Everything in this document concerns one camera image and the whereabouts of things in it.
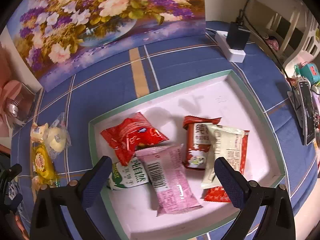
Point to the white chair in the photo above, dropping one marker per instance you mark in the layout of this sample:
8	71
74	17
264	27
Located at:
294	27

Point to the green white biscuit pack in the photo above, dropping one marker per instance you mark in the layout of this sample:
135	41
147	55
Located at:
125	177

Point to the black power adapter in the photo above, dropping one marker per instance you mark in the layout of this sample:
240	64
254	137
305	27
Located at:
237	36

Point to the blue plaid tablecloth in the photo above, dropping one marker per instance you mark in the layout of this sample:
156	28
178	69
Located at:
109	84

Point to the orange cream cake pack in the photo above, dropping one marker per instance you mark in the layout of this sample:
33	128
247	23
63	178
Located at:
37	132

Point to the black smartphone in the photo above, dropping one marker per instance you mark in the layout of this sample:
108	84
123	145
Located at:
307	110

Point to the pink barcode snack pack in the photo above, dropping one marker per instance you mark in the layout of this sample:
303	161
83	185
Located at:
167	174

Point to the yellow cake snack pack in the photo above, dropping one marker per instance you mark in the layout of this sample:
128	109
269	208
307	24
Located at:
44	167

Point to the clear pack white bun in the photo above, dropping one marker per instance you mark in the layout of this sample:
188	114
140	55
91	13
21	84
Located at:
56	137

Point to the red orange patterned snack pack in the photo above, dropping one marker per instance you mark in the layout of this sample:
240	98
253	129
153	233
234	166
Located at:
230	143

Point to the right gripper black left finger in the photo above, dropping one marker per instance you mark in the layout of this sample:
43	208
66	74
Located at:
48	221

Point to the teal toy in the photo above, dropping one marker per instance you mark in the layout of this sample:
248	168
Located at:
309	71

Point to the floral painting canvas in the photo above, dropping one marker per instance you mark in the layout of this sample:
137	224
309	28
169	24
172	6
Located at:
58	38

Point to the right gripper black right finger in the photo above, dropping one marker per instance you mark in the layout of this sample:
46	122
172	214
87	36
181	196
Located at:
277	221

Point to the dark red white snack pack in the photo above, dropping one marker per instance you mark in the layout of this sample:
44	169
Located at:
198	142

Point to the white tray green rim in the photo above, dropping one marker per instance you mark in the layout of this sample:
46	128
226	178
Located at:
223	95

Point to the pink flower bouquet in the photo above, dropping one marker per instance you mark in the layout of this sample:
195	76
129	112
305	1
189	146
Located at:
17	100

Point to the red crinkled snack bag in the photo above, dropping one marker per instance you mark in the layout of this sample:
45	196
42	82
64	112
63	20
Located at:
134	133

